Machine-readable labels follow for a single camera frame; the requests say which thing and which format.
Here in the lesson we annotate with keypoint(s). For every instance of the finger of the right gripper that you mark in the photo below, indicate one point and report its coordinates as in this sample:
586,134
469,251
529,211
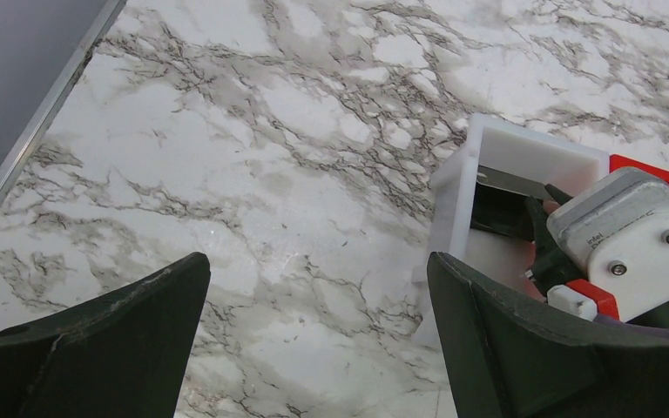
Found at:
551,265

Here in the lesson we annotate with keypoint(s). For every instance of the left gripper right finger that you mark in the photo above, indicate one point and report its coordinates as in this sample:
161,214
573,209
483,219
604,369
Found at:
509,355

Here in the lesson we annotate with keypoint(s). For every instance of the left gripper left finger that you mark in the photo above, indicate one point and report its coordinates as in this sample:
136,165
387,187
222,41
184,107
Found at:
121,354

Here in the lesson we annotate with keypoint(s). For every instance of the white plastic bin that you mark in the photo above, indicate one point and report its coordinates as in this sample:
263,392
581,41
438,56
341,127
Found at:
524,153

